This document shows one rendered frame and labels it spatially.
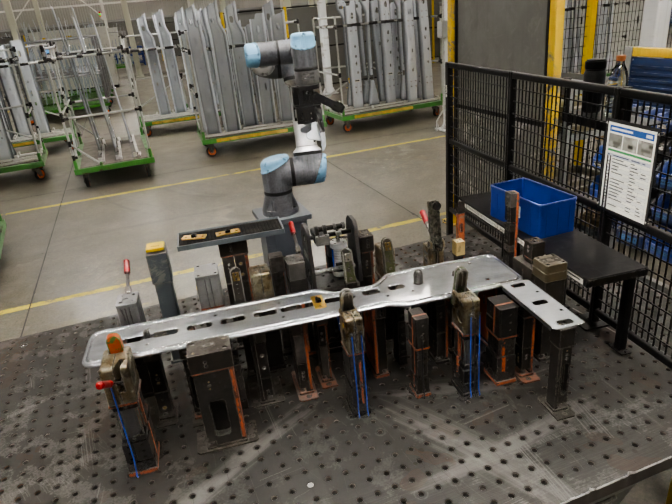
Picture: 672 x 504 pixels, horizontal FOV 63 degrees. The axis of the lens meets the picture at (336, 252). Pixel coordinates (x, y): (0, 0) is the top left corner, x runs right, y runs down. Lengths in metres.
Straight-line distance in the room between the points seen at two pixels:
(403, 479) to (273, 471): 0.36
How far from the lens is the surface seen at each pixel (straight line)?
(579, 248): 2.06
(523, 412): 1.80
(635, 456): 1.75
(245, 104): 8.87
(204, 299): 1.84
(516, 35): 4.05
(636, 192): 1.96
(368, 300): 1.75
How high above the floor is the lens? 1.85
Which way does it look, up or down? 24 degrees down
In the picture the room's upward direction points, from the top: 5 degrees counter-clockwise
